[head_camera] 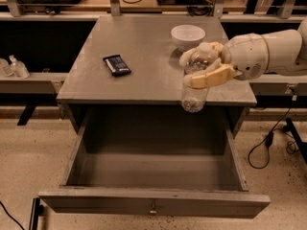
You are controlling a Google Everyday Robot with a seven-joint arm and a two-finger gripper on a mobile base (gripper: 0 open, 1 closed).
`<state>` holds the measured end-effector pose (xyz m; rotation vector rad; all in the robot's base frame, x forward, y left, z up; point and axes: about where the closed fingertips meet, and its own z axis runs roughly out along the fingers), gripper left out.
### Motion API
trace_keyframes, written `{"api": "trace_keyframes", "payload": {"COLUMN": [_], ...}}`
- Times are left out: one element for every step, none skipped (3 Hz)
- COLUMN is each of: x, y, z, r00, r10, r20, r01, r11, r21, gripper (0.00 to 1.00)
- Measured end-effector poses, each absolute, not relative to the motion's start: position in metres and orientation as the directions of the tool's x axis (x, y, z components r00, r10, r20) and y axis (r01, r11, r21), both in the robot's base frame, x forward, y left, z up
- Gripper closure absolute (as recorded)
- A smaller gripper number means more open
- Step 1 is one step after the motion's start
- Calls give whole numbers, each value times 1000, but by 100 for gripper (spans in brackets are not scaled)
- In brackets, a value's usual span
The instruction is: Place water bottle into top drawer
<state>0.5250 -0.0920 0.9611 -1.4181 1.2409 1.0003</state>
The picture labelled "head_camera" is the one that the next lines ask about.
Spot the dark snack bar packet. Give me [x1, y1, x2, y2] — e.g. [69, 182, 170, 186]
[103, 55, 131, 77]

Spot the white ceramic bowl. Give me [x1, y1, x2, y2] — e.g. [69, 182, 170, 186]
[171, 25, 205, 52]

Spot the clear plastic water bottle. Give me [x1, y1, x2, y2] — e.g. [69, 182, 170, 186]
[180, 41, 219, 114]

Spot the white rounded gripper body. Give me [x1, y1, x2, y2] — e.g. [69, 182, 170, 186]
[222, 34, 269, 81]

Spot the black cable bottom left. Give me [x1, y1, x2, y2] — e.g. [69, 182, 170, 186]
[0, 200, 26, 230]

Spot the open grey top drawer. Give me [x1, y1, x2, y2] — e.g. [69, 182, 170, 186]
[39, 108, 271, 219]

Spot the black cable bundle on shelf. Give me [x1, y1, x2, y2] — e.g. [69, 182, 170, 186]
[185, 0, 216, 17]

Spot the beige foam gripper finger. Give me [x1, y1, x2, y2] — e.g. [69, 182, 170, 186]
[183, 58, 235, 89]
[179, 42, 224, 67]

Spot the black metal stand leg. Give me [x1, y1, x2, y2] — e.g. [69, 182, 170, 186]
[28, 197, 44, 230]

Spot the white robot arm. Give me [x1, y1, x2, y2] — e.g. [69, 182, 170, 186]
[179, 22, 307, 89]

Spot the black cable on floor right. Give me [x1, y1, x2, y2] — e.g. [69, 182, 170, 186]
[248, 94, 300, 171]

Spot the small metal drawer knob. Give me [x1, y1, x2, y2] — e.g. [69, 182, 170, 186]
[149, 203, 157, 216]

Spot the clear sanitizer pump bottle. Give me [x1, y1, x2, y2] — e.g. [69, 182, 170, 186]
[9, 55, 30, 79]

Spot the clear bottle at left edge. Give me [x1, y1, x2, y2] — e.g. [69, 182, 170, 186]
[0, 58, 12, 77]

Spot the grey wooden cabinet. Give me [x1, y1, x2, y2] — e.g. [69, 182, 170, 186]
[58, 14, 256, 137]

